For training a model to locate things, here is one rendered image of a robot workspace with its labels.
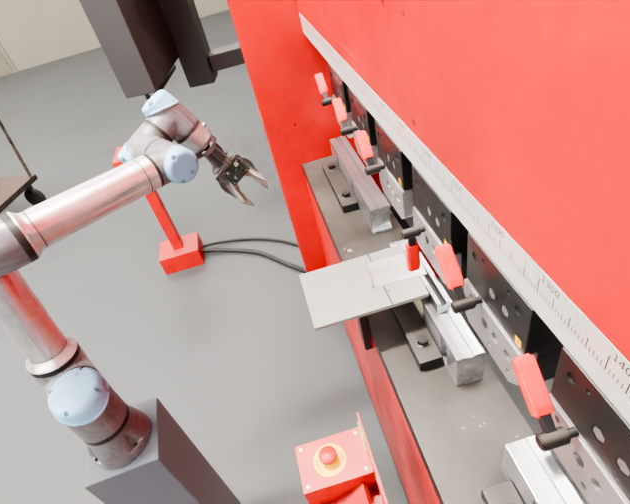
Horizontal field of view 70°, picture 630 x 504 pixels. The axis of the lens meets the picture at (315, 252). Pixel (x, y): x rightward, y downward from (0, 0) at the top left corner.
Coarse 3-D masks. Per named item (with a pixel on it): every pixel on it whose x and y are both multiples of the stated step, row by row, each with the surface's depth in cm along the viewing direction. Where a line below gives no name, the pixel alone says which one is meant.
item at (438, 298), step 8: (424, 264) 105; (432, 280) 101; (432, 288) 100; (440, 288) 99; (432, 296) 98; (440, 296) 98; (432, 304) 99; (440, 304) 96; (448, 304) 96; (440, 312) 98
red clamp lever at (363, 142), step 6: (360, 132) 93; (360, 138) 93; (366, 138) 93; (360, 144) 93; (366, 144) 93; (360, 150) 94; (366, 150) 92; (366, 156) 92; (372, 156) 93; (372, 162) 92; (366, 168) 92; (372, 168) 92; (378, 168) 92; (384, 168) 93; (366, 174) 93; (372, 174) 93
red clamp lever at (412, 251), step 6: (408, 228) 78; (414, 228) 77; (420, 228) 77; (402, 234) 78; (408, 234) 77; (414, 234) 77; (420, 234) 78; (408, 240) 79; (414, 240) 78; (408, 246) 79; (414, 246) 79; (408, 252) 80; (414, 252) 80; (408, 258) 81; (414, 258) 80; (408, 264) 82; (414, 264) 81; (408, 270) 83; (414, 270) 83
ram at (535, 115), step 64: (320, 0) 108; (384, 0) 66; (448, 0) 47; (512, 0) 37; (576, 0) 30; (384, 64) 74; (448, 64) 52; (512, 64) 39; (576, 64) 32; (384, 128) 86; (448, 128) 57; (512, 128) 42; (576, 128) 34; (448, 192) 63; (512, 192) 46; (576, 192) 36; (576, 256) 39
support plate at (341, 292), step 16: (384, 256) 110; (320, 272) 110; (336, 272) 109; (352, 272) 108; (304, 288) 107; (320, 288) 106; (336, 288) 105; (352, 288) 104; (368, 288) 103; (400, 288) 101; (416, 288) 100; (320, 304) 102; (336, 304) 101; (352, 304) 100; (368, 304) 99; (384, 304) 99; (400, 304) 99; (320, 320) 99; (336, 320) 98
